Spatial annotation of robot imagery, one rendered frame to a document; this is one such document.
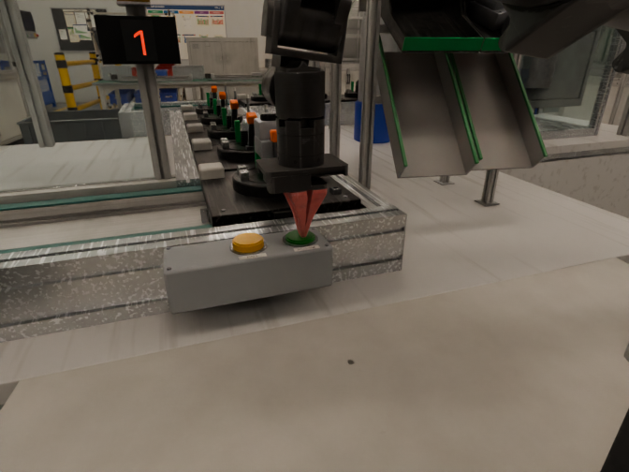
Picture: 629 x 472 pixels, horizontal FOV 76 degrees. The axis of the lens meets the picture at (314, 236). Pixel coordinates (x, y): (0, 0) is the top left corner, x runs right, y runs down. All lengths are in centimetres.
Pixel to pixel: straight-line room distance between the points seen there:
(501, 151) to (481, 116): 8
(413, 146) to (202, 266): 45
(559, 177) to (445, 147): 114
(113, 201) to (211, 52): 729
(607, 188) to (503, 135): 129
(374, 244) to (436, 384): 24
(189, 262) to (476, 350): 36
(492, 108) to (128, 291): 74
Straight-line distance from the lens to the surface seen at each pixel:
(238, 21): 1125
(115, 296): 59
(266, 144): 68
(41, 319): 63
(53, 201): 85
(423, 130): 79
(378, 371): 49
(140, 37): 78
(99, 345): 58
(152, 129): 83
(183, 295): 51
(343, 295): 61
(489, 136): 87
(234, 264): 50
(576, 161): 193
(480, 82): 94
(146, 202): 82
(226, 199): 68
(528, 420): 49
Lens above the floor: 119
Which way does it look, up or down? 25 degrees down
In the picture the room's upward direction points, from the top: straight up
